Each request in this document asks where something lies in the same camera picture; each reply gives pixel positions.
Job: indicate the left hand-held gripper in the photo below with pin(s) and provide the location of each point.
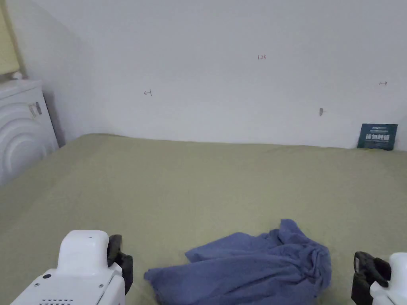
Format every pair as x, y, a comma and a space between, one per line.
82, 273

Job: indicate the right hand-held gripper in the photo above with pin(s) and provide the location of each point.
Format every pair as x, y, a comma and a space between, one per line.
386, 279

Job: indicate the blue garment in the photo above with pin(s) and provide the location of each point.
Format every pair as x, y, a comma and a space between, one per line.
254, 267

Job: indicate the bed with pale green sheet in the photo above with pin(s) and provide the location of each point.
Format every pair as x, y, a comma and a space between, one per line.
190, 184

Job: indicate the dark blue sign card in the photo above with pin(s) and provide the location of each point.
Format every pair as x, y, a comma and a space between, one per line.
377, 136

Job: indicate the white washing machine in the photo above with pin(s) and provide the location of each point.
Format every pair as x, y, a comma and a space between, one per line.
19, 127

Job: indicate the pale yellow curtain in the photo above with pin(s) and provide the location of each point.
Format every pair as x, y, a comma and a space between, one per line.
8, 38

